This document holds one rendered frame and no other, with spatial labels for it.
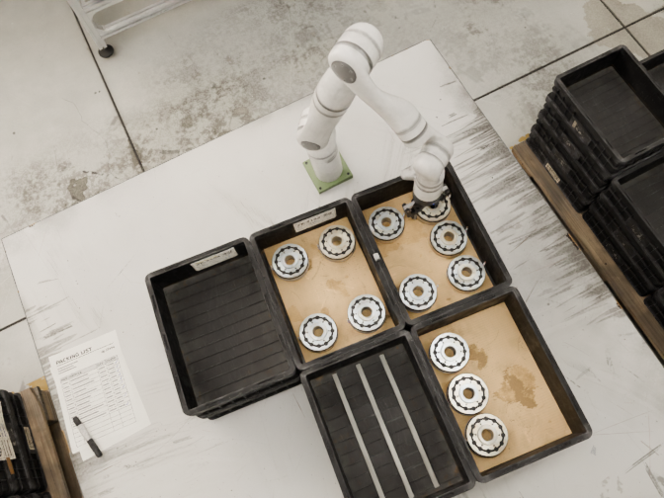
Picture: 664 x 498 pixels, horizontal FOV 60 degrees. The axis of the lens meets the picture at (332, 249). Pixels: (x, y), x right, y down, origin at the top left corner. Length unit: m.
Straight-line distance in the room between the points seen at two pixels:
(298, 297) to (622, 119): 1.40
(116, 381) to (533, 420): 1.17
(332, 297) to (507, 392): 0.52
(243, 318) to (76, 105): 1.88
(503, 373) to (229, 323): 0.75
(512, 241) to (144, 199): 1.18
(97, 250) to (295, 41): 1.61
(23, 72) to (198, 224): 1.82
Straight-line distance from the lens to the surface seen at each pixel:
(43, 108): 3.31
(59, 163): 3.10
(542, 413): 1.62
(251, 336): 1.62
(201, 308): 1.67
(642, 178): 2.45
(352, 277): 1.62
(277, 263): 1.63
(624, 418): 1.82
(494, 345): 1.61
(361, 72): 1.21
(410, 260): 1.64
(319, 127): 1.50
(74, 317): 1.95
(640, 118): 2.44
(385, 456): 1.56
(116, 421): 1.84
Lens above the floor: 2.38
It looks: 70 degrees down
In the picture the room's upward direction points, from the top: 11 degrees counter-clockwise
